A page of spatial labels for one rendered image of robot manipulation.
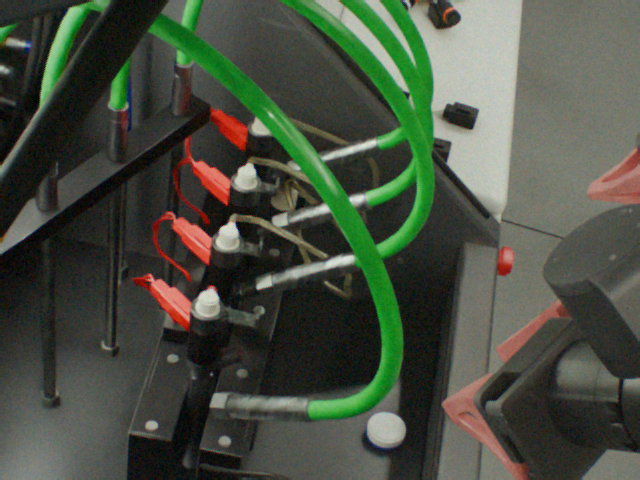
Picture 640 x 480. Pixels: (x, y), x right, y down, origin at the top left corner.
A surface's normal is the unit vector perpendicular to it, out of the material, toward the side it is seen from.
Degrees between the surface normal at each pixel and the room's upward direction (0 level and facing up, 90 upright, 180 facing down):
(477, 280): 0
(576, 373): 60
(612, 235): 48
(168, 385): 0
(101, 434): 0
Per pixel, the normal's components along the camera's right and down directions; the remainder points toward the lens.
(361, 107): -0.15, 0.67
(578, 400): -0.86, 0.07
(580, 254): -0.58, -0.76
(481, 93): 0.14, -0.72
